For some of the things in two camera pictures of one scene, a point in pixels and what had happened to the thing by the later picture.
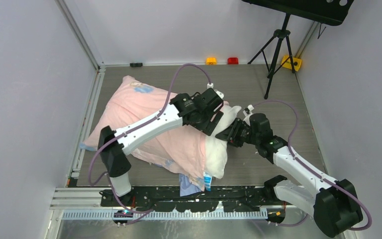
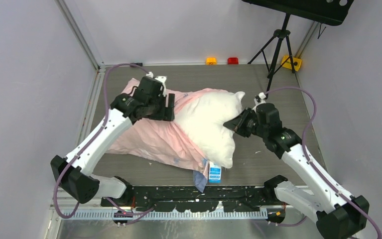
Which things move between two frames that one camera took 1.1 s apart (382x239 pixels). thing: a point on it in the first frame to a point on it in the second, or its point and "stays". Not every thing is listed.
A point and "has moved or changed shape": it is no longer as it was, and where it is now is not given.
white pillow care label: [207, 178] to [214, 173]
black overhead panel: [333, 11] stays
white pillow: [216, 148] has moved or changed shape
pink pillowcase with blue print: [181, 150] has moved or changed shape
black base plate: [214, 199] stays
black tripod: [278, 35] stays
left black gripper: [207, 126] to [168, 113]
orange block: [211, 61] stays
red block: [233, 60] stays
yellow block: [297, 63] stays
